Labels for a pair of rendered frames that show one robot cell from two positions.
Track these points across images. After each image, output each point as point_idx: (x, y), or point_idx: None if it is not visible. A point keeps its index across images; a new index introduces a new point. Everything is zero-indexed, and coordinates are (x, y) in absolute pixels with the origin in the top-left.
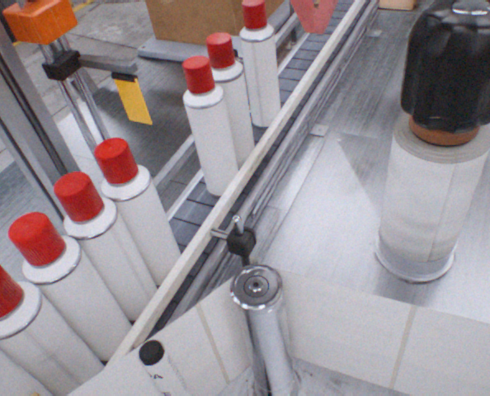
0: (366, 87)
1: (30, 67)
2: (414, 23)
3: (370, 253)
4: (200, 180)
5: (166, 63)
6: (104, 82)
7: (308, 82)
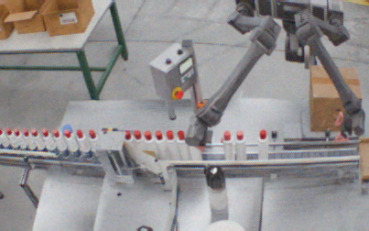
0: (302, 181)
1: (365, 25)
2: (352, 183)
3: None
4: None
5: (298, 111)
6: None
7: (279, 161)
